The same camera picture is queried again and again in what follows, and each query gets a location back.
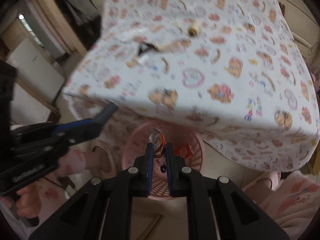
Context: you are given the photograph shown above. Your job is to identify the small clear candy wrapper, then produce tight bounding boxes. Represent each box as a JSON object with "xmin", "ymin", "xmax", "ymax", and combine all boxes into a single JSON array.
[{"xmin": 149, "ymin": 128, "xmax": 166, "ymax": 159}]

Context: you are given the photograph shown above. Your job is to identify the hanging grey clothes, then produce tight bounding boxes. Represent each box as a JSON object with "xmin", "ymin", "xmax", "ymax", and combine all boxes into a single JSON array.
[{"xmin": 49, "ymin": 0, "xmax": 103, "ymax": 52}]

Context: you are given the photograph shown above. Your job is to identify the pink slipper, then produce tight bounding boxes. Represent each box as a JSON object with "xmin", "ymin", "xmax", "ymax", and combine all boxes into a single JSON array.
[
  {"xmin": 90, "ymin": 140, "xmax": 116, "ymax": 178},
  {"xmin": 242, "ymin": 171, "xmax": 281, "ymax": 198}
]

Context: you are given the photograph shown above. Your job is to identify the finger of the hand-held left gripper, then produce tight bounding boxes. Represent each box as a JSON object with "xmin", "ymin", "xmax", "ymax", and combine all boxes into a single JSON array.
[
  {"xmin": 54, "ymin": 103, "xmax": 119, "ymax": 134},
  {"xmin": 57, "ymin": 129, "xmax": 101, "ymax": 146}
]

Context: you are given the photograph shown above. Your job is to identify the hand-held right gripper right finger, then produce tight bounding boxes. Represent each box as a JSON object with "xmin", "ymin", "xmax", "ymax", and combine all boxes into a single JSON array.
[{"xmin": 165, "ymin": 142, "xmax": 291, "ymax": 240}]

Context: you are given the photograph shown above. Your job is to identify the bear print cloth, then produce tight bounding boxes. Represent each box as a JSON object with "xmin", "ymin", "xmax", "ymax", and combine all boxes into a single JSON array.
[{"xmin": 62, "ymin": 0, "xmax": 319, "ymax": 173}]

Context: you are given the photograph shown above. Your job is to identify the pink plastic basket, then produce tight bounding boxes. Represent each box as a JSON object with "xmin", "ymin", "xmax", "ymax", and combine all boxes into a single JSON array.
[{"xmin": 122, "ymin": 120, "xmax": 206, "ymax": 201}]

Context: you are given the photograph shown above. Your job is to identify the person's left leg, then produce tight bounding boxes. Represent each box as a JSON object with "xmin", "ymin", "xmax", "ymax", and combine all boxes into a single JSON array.
[{"xmin": 37, "ymin": 146, "xmax": 87, "ymax": 207}]

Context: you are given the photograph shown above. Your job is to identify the person's left hand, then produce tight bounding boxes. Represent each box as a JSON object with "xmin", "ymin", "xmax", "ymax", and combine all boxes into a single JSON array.
[{"xmin": 0, "ymin": 187, "xmax": 42, "ymax": 221}]

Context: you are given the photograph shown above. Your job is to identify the person's leg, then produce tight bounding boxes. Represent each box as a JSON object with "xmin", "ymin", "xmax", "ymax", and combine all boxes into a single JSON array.
[
  {"xmin": 37, "ymin": 146, "xmax": 87, "ymax": 207},
  {"xmin": 259, "ymin": 171, "xmax": 320, "ymax": 240}
]

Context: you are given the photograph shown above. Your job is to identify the cream wardrobe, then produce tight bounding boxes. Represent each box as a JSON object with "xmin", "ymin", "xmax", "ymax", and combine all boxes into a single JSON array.
[{"xmin": 272, "ymin": 0, "xmax": 320, "ymax": 64}]

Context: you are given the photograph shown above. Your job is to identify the person's right leg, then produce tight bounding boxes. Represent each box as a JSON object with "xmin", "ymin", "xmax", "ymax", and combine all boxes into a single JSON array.
[{"xmin": 259, "ymin": 171, "xmax": 320, "ymax": 240}]

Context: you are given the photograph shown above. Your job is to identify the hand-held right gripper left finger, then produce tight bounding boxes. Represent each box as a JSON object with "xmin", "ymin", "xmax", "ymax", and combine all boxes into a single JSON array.
[{"xmin": 29, "ymin": 142, "xmax": 154, "ymax": 240}]

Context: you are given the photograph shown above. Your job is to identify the wooden door frame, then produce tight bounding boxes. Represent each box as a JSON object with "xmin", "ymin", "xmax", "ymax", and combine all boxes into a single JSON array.
[{"xmin": 27, "ymin": 0, "xmax": 88, "ymax": 56}]

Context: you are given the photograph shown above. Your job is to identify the red snack wrapper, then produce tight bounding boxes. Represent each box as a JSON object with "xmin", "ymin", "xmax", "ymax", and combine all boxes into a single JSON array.
[{"xmin": 172, "ymin": 144, "xmax": 193, "ymax": 159}]

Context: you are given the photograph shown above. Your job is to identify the white fridge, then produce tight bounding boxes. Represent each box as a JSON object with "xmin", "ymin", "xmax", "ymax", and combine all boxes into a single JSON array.
[{"xmin": 6, "ymin": 39, "xmax": 66, "ymax": 103}]

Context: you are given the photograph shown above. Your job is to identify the cream thread spool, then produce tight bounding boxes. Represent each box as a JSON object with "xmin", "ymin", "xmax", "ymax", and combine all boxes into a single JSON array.
[{"xmin": 186, "ymin": 22, "xmax": 202, "ymax": 38}]

